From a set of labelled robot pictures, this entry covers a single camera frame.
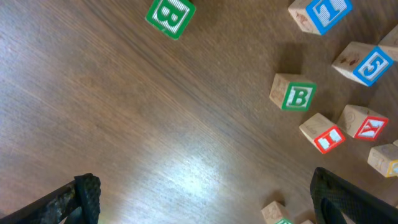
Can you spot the blue 5 block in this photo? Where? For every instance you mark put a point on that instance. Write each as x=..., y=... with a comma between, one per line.
x=362, y=63

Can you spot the yellow block centre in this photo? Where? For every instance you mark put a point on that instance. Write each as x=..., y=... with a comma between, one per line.
x=384, y=159

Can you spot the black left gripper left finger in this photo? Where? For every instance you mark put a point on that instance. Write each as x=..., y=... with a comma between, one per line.
x=76, y=202

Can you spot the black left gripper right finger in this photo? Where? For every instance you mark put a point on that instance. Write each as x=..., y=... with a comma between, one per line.
x=334, y=198

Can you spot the red U block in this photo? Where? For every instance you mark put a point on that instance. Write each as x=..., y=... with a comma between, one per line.
x=389, y=44

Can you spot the blue T block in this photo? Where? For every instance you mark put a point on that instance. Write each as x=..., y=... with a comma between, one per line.
x=319, y=16

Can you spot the green B block centre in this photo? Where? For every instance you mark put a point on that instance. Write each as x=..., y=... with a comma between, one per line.
x=292, y=92

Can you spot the green B block left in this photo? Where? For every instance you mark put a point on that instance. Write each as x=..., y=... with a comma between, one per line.
x=171, y=17

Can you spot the green R block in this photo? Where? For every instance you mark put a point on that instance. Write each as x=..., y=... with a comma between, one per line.
x=276, y=213

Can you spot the red I block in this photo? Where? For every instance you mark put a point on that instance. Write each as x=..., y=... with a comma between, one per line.
x=322, y=133

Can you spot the green b block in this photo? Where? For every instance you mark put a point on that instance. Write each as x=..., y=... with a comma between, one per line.
x=171, y=17
x=292, y=92

